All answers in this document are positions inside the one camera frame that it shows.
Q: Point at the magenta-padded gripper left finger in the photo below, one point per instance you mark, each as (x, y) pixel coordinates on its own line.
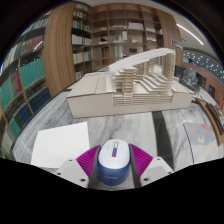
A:
(85, 163)

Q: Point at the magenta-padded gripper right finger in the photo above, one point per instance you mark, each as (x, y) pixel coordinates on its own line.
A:
(142, 161)

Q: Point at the white and blue computer mouse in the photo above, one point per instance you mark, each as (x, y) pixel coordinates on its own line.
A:
(114, 160)

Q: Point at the grey floral print mouse pad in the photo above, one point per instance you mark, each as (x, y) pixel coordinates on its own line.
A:
(201, 141)

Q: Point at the white paper sheet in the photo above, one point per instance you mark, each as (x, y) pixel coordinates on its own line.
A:
(61, 145)

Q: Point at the cream layered architectural model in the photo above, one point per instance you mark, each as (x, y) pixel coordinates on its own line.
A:
(100, 96)

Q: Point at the bookshelf with colourful books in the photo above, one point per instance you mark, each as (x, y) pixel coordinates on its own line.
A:
(26, 83)

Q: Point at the group of small ceiling lights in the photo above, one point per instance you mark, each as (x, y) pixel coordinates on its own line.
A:
(206, 61)

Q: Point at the wooden shelf unit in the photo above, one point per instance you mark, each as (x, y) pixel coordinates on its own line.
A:
(123, 33)

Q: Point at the long ceiling light strip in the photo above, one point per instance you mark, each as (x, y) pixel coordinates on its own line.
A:
(190, 33)

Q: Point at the white wall sign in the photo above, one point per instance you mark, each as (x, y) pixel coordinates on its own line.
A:
(177, 43)

